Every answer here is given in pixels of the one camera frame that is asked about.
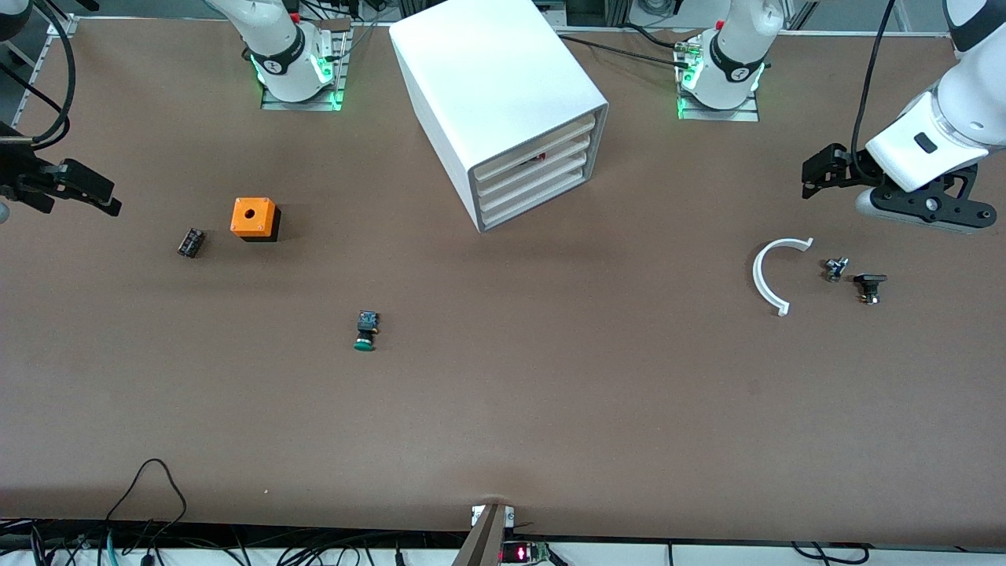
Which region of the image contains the white plastic drawer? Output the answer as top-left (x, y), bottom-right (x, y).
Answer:
top-left (477, 151), bottom-right (590, 213)
top-left (474, 134), bottom-right (592, 197)
top-left (470, 112), bottom-right (597, 183)
top-left (479, 167), bottom-right (589, 230)

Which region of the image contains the white drawer cabinet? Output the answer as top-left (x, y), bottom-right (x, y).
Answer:
top-left (389, 0), bottom-right (610, 234)

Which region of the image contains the white curved plastic arc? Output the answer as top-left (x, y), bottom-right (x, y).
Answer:
top-left (752, 237), bottom-right (814, 318)

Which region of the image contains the small board with red light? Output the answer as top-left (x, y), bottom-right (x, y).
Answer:
top-left (501, 541), bottom-right (553, 564)

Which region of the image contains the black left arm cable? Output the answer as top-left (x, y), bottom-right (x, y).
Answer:
top-left (853, 0), bottom-right (898, 186)

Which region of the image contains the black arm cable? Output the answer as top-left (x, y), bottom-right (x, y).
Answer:
top-left (0, 0), bottom-right (77, 150)
top-left (853, 0), bottom-right (898, 186)

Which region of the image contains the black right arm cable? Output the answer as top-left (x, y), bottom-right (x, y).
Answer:
top-left (0, 0), bottom-right (77, 150)

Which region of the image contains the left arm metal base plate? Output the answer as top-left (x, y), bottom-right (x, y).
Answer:
top-left (676, 39), bottom-right (761, 122)

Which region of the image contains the orange button enclosure box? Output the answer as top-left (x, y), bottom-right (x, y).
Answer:
top-left (230, 197), bottom-right (281, 243)

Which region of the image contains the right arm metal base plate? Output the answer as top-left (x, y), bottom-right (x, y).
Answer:
top-left (261, 20), bottom-right (351, 112)

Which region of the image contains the black cable on table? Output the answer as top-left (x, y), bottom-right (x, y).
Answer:
top-left (556, 33), bottom-right (696, 70)

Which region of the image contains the black looped cable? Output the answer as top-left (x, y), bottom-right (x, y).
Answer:
top-left (105, 458), bottom-right (188, 543)

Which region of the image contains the grey camera stand post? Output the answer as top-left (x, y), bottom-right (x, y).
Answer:
top-left (452, 503), bottom-right (513, 566)

